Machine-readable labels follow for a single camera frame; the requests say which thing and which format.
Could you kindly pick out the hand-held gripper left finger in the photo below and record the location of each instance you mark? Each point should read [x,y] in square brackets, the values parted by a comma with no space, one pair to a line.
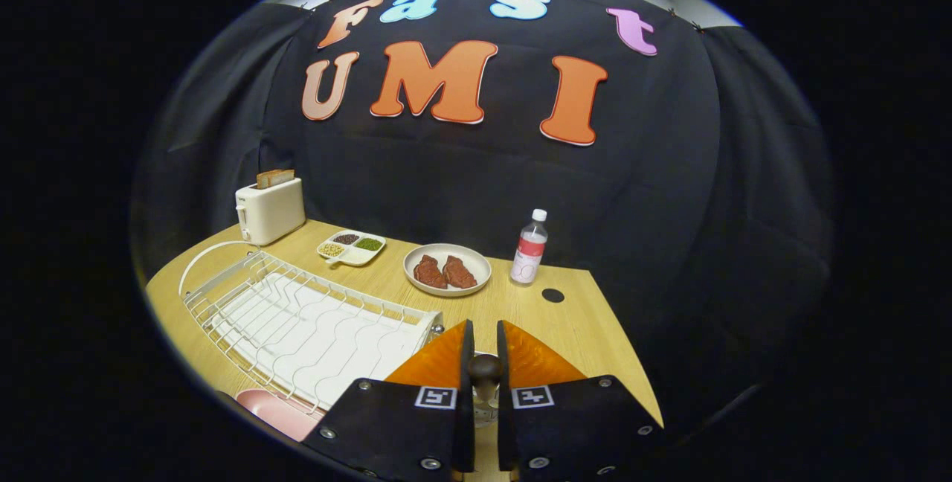
[394,422]

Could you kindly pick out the red-brown meat piece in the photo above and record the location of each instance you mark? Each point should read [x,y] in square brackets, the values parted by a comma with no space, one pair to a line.
[430,272]
[460,274]

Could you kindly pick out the white toaster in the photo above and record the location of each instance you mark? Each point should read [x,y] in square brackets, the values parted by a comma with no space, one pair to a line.
[271,210]

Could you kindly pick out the white divided dish with beans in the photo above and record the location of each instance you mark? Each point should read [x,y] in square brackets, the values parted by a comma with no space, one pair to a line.
[357,255]

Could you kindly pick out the pink plate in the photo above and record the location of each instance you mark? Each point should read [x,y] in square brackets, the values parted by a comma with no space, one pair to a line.
[279,411]

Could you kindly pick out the brown toast slice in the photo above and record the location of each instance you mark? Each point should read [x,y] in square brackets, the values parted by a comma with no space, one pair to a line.
[268,180]
[284,175]

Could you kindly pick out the black round table grommet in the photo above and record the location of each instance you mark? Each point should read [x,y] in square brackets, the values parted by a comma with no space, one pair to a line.
[552,295]

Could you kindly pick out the white drain tray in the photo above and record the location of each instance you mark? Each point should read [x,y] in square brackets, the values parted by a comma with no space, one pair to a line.
[260,311]

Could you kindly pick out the clear bottle with red label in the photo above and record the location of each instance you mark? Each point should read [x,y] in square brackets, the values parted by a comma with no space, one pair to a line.
[529,251]

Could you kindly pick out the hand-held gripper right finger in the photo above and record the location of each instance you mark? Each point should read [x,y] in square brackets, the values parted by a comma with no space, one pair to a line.
[580,422]

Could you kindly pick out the beige plate with meat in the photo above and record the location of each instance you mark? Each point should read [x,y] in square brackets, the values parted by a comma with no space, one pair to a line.
[480,266]

